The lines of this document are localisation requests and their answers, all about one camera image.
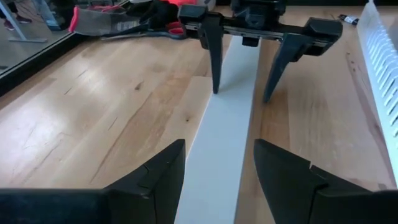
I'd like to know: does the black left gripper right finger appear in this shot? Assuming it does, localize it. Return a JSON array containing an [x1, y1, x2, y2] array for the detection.
[[253, 139, 398, 224]]

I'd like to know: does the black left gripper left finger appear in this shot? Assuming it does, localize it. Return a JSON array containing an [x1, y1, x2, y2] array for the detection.
[[0, 139, 187, 224]]

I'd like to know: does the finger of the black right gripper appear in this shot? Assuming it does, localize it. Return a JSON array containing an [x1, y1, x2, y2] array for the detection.
[[262, 32, 315, 104], [198, 15, 225, 95]]

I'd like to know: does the white raceway cover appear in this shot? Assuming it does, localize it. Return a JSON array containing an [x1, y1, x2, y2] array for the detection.
[[173, 34, 261, 224]]

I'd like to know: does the white slotted cable raceway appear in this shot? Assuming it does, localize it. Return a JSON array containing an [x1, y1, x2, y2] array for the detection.
[[355, 0, 398, 189]]

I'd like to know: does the grey glove with red cuff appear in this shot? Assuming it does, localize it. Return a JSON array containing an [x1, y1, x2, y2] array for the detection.
[[68, 4, 150, 37]]

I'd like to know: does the grey metal floor beam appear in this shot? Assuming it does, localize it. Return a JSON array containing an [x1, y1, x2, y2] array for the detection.
[[0, 0, 48, 44]]

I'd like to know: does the person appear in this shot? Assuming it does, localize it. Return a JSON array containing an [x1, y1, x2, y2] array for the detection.
[[0, 0, 62, 32]]

